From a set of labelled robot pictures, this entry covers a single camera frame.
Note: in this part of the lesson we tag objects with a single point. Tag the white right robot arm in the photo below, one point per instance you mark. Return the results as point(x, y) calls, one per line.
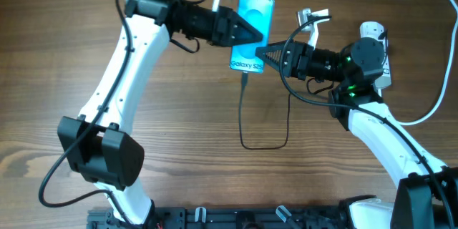
point(426, 188)

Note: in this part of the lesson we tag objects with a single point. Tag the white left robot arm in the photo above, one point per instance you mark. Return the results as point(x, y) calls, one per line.
point(98, 143)

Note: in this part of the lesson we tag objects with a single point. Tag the white power strip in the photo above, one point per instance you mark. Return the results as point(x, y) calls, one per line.
point(375, 30)

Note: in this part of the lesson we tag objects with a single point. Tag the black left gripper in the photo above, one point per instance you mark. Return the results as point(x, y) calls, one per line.
point(226, 22)

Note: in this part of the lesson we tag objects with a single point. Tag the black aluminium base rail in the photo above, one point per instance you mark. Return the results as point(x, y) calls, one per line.
point(208, 218)

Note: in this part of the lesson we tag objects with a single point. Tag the Galaxy S25 smartphone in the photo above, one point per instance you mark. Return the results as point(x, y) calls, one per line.
point(251, 33)

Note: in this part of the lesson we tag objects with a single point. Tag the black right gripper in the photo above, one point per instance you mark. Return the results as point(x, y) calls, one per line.
point(296, 59)

